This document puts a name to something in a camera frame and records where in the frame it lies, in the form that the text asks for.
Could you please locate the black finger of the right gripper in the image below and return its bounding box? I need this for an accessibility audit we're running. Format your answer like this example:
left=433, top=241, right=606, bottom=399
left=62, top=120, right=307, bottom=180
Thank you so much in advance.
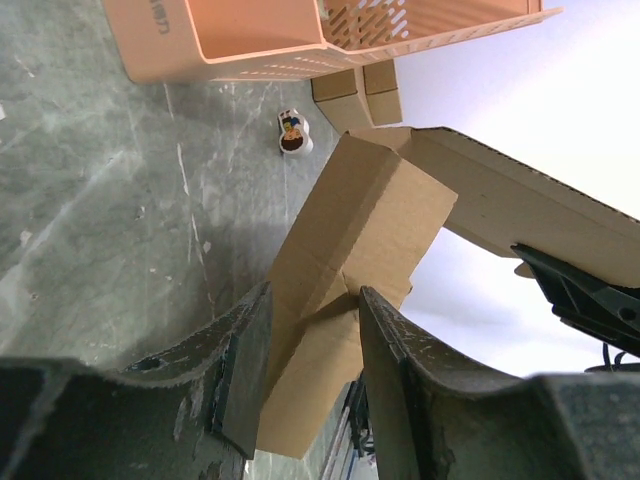
left=512, top=244, right=639, bottom=356

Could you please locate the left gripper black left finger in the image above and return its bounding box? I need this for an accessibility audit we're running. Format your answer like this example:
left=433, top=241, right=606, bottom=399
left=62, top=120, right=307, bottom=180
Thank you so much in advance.
left=1, top=283, right=273, bottom=479

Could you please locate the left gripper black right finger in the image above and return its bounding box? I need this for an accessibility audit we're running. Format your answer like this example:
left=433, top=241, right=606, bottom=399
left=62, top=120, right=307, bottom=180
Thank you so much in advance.
left=359, top=287, right=639, bottom=479

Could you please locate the cardboard box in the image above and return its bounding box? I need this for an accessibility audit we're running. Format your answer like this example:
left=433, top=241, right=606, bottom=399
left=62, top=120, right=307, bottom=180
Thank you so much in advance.
left=311, top=60, right=403, bottom=134
left=257, top=127, right=639, bottom=458

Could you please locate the peach plastic file organizer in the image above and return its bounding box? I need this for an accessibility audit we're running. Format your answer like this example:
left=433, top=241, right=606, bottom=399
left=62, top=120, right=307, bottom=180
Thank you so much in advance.
left=104, top=0, right=561, bottom=84

